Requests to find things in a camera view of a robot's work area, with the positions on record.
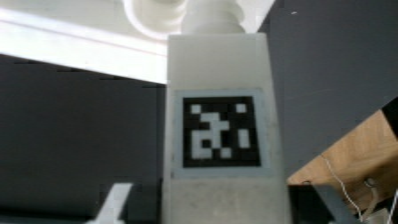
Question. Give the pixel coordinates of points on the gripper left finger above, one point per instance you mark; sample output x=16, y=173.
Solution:
x=110, y=213

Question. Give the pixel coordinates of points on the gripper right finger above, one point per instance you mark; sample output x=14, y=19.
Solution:
x=316, y=206

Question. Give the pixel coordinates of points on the white leg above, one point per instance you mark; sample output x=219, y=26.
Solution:
x=224, y=185

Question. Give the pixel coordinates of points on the white square tabletop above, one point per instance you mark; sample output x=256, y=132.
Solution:
x=89, y=40

